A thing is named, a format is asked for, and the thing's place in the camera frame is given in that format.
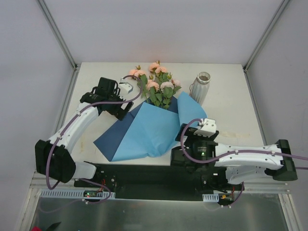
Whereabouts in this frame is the red object bottom edge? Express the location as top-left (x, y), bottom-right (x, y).
top-left (31, 226), bottom-right (42, 231)

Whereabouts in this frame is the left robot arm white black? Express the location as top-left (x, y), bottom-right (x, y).
top-left (35, 77), bottom-right (133, 187)

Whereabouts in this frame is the purple cable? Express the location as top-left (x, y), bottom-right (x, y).
top-left (180, 118), bottom-right (308, 212)
top-left (38, 75), bottom-right (149, 212)

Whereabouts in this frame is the white ribbed ceramic vase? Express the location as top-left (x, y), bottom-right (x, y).
top-left (189, 72), bottom-right (211, 105)

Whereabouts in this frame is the cream printed ribbon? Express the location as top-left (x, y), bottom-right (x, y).
top-left (219, 131), bottom-right (250, 138)

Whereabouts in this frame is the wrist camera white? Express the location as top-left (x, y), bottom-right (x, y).
top-left (194, 118), bottom-right (217, 137)
top-left (118, 82), bottom-right (133, 95)

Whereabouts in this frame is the aluminium frame post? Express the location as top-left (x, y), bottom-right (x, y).
top-left (37, 0), bottom-right (80, 71)
top-left (242, 0), bottom-right (291, 72)

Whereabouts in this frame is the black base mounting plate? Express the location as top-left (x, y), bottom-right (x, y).
top-left (72, 162), bottom-right (276, 202)

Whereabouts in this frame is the left aluminium frame post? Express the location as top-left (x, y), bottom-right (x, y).
top-left (37, 0), bottom-right (80, 71)

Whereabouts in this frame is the blue wrapping paper sheet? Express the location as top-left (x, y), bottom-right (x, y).
top-left (94, 92), bottom-right (207, 162)

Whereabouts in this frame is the left white cable duct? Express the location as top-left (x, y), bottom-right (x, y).
top-left (40, 189), bottom-right (116, 200)

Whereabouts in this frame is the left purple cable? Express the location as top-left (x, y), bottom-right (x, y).
top-left (38, 75), bottom-right (149, 212)

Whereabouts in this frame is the right aluminium frame post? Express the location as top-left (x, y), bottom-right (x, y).
top-left (242, 0), bottom-right (291, 72)

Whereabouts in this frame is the white cable duct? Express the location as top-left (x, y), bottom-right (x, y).
top-left (40, 189), bottom-right (116, 200)
top-left (202, 193), bottom-right (219, 203)

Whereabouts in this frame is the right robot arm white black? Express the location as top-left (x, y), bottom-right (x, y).
top-left (170, 119), bottom-right (298, 190)

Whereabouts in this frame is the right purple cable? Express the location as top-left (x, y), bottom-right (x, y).
top-left (180, 118), bottom-right (308, 212)

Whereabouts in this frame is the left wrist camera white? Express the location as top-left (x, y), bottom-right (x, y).
top-left (118, 82), bottom-right (133, 95)

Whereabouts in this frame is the right white cable duct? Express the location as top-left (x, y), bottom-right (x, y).
top-left (202, 193), bottom-right (219, 203)

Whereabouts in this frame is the pink flower bouquet blue wrap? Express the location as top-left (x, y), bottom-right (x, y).
top-left (128, 60), bottom-right (181, 109)

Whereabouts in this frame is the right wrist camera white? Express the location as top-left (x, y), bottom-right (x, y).
top-left (194, 118), bottom-right (217, 137)

